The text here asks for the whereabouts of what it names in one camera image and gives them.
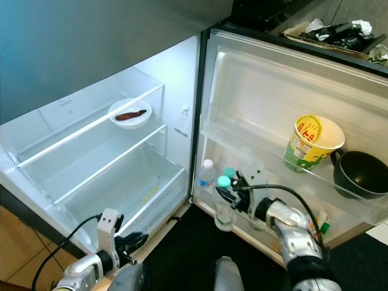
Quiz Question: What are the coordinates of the teal-capped water bottle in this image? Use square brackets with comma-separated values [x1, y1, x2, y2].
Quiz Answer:
[213, 175, 237, 232]

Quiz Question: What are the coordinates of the grey fridge compartment door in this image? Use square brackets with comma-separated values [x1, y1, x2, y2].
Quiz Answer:
[191, 25, 388, 269]

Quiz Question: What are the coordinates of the grey fridge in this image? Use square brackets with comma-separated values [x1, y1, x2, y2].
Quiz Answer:
[0, 0, 388, 267]

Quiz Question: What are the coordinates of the glass fridge shelf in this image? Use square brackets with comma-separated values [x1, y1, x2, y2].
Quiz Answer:
[53, 123, 169, 206]
[30, 82, 166, 159]

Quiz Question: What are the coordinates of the white fridge label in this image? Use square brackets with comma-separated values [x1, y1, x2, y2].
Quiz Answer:
[179, 107, 192, 131]

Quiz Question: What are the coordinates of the white-capped water bottle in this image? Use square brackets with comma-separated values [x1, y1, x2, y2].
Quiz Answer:
[196, 158, 218, 195]

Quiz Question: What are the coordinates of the grey robot left leg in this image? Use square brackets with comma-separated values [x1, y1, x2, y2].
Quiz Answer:
[108, 261, 147, 291]

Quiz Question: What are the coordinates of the grey robot leg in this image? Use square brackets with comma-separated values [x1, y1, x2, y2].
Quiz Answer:
[108, 261, 147, 291]
[215, 256, 250, 291]

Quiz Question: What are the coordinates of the clear crisper drawer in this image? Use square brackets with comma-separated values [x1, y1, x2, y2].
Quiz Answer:
[58, 145, 187, 249]

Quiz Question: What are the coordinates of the yellow packet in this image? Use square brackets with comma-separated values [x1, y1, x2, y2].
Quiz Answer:
[272, 238, 290, 260]

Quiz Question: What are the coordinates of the small green yellow carton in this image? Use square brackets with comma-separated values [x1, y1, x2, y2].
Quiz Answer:
[309, 210, 333, 238]

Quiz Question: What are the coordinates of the grey robot right leg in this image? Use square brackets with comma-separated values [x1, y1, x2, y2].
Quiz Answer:
[215, 256, 250, 291]

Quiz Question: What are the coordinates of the yellow green instant noodle cup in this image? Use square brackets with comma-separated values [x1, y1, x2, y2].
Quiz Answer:
[283, 114, 346, 174]

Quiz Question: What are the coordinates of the brown food piece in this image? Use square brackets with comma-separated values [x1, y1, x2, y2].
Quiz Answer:
[115, 109, 148, 121]

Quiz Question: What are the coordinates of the white plate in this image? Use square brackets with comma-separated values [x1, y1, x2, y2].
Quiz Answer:
[107, 98, 153, 130]

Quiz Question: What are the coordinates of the crumpled white paper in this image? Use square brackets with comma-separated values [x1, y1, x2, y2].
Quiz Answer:
[304, 18, 326, 35]

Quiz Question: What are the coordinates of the black plastic bag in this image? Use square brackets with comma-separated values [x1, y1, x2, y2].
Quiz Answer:
[314, 24, 372, 50]

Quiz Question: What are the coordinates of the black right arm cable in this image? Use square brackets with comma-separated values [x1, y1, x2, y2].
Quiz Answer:
[242, 183, 329, 244]

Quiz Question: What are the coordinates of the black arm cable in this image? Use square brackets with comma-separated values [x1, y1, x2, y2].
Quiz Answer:
[242, 183, 329, 244]
[30, 213, 104, 290]

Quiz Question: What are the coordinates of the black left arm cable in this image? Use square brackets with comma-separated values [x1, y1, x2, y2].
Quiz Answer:
[30, 213, 104, 290]

